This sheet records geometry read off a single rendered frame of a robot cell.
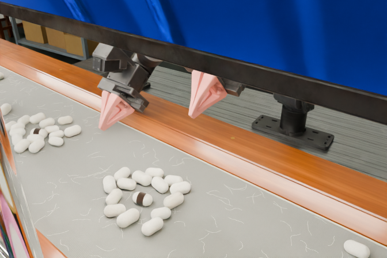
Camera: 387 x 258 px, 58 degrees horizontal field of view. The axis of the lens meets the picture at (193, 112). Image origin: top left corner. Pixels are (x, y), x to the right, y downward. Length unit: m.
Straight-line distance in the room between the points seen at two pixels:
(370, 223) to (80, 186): 0.47
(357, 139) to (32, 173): 0.75
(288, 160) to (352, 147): 0.30
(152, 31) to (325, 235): 0.40
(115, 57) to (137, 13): 0.40
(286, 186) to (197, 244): 0.19
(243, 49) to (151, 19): 0.09
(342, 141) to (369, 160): 0.09
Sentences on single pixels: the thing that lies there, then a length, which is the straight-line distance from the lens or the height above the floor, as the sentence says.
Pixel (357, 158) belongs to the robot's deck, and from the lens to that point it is 0.89.
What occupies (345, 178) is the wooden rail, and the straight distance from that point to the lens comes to 0.65.
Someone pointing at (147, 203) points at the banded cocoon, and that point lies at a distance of 0.57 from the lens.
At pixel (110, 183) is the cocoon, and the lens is 0.61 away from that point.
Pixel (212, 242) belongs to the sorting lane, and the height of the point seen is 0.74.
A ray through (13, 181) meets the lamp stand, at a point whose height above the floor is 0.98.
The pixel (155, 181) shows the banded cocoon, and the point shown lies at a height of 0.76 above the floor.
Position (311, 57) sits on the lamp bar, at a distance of 0.22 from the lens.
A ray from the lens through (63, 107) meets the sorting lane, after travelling 0.93.
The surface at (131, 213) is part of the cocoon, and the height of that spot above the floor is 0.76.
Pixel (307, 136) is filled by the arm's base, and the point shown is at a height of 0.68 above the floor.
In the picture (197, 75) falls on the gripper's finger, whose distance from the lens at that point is 0.60.
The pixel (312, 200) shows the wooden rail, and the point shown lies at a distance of 0.60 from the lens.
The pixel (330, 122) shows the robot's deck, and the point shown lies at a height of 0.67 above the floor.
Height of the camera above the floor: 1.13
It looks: 28 degrees down
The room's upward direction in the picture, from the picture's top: straight up
